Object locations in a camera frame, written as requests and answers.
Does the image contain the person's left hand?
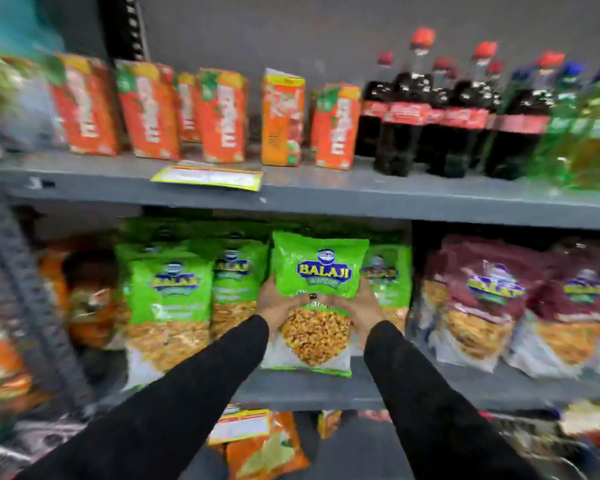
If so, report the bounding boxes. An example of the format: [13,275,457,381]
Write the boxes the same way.
[256,277,317,336]

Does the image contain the person's right hand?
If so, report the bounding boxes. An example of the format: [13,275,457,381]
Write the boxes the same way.
[321,280,386,348]

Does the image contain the green snack packet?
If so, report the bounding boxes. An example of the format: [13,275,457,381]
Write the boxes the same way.
[210,238,270,341]
[122,244,215,391]
[261,231,370,378]
[361,244,413,336]

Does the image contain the person's left forearm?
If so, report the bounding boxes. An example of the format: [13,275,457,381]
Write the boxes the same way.
[17,315,271,480]

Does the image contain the person's right forearm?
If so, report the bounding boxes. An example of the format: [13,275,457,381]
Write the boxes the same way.
[363,321,542,480]

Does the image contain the gray metal shelf board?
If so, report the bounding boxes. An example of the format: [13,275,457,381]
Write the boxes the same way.
[0,147,600,231]
[97,342,600,413]

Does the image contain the yellow white price label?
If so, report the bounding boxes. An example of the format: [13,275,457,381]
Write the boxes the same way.
[207,407,272,446]

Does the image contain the maroon snack packet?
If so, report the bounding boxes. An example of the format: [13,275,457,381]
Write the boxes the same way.
[507,244,600,379]
[422,236,548,374]

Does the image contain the yellow shelf price label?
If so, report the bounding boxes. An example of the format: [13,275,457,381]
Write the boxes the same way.
[150,162,264,192]

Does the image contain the orange chips packet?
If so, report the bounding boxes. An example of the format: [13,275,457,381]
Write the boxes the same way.
[224,412,311,480]

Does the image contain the orange juice carton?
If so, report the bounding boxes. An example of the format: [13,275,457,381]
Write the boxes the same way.
[113,59,182,161]
[49,53,124,157]
[175,72,202,144]
[195,68,249,165]
[310,83,362,171]

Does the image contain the yellow-orange juice carton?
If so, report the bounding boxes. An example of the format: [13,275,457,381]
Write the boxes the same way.
[260,68,306,167]

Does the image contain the row of dark cola bottles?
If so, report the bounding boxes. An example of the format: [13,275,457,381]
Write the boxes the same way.
[354,27,567,181]

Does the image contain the orange snack packets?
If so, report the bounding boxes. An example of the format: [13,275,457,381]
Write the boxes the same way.
[36,239,128,351]

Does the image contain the green soda bottle blue cap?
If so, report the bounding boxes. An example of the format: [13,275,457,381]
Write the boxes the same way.
[564,67,600,191]
[526,61,589,189]

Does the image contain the gray perforated rack upright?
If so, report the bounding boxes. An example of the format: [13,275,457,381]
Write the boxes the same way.
[0,182,93,413]

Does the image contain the black perforated rack upright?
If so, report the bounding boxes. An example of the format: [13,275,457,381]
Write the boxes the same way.
[101,0,149,63]

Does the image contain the clear plastic packets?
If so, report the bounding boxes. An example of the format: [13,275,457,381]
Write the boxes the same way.
[0,45,67,151]

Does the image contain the teal packet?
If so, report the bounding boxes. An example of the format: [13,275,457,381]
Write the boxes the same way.
[0,0,65,56]

